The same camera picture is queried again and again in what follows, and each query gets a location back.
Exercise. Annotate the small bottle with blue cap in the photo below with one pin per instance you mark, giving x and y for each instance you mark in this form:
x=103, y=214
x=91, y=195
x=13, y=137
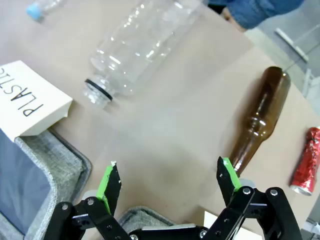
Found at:
x=35, y=11

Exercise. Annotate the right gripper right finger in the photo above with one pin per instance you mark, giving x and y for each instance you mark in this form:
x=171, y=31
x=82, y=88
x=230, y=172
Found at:
x=226, y=180

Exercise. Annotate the folded white plastic label card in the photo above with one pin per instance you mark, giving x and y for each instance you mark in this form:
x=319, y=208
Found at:
x=30, y=95

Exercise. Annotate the crushed red can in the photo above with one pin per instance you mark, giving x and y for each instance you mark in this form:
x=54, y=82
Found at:
x=308, y=162

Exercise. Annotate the person in denim shirt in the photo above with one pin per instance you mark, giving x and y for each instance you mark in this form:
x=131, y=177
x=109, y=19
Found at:
x=255, y=12

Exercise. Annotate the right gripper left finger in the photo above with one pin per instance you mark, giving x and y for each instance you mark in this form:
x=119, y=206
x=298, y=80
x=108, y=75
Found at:
x=111, y=185

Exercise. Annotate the grey fabric plastic basket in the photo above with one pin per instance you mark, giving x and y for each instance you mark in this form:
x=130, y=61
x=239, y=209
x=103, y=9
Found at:
x=62, y=160

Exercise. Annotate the grey fabric can basket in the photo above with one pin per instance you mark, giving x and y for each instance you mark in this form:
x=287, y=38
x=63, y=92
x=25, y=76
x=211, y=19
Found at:
x=142, y=216

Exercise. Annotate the large clear plastic bottle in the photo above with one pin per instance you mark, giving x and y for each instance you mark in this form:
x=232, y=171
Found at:
x=140, y=45

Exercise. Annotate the brown glass bottle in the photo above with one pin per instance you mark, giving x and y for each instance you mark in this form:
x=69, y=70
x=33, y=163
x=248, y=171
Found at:
x=267, y=105

